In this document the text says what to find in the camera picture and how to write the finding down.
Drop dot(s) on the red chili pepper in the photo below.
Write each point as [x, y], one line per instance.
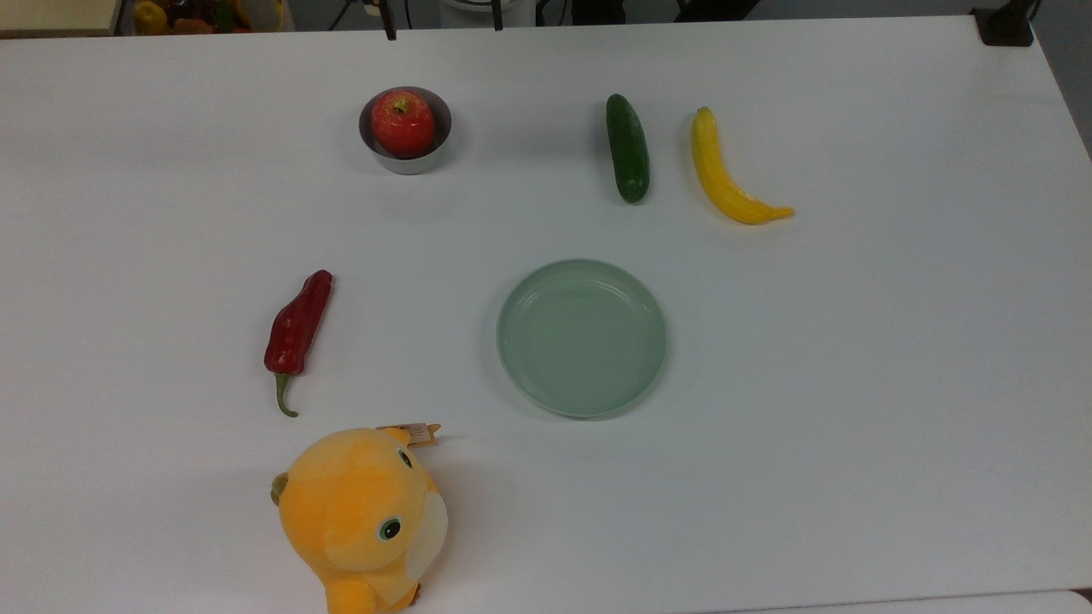
[294, 333]

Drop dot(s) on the basket of toy fruit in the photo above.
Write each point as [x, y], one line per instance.
[196, 15]

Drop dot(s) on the dark green cucumber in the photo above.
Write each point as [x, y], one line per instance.
[628, 149]

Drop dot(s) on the orange plush toy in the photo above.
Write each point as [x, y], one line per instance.
[358, 520]

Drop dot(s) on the small round metal bowl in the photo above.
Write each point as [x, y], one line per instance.
[411, 166]

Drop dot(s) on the beige cardboard box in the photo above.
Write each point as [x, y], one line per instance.
[55, 13]

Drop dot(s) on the black table clamp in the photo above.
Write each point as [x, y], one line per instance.
[1005, 30]

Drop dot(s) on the pale green plastic plate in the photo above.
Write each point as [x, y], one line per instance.
[582, 339]

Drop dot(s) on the yellow banana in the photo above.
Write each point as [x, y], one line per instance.
[717, 183]

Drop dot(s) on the red apple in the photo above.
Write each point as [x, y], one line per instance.
[402, 126]

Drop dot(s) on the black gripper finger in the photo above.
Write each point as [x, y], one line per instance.
[497, 15]
[388, 21]

